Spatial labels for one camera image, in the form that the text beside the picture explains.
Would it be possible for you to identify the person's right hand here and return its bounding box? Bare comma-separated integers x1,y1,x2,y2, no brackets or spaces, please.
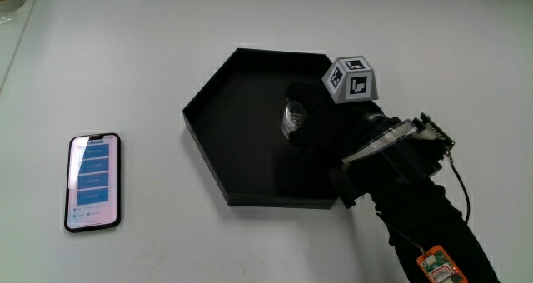
284,56,456,210

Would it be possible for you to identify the black hexagonal plate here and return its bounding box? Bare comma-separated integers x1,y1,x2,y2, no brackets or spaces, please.
182,47,339,210

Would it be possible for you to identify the person's right forearm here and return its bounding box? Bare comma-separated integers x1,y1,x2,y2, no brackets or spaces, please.
366,178,501,283

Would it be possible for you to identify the black smartphone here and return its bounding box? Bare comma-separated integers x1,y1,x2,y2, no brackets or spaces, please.
63,132,122,234

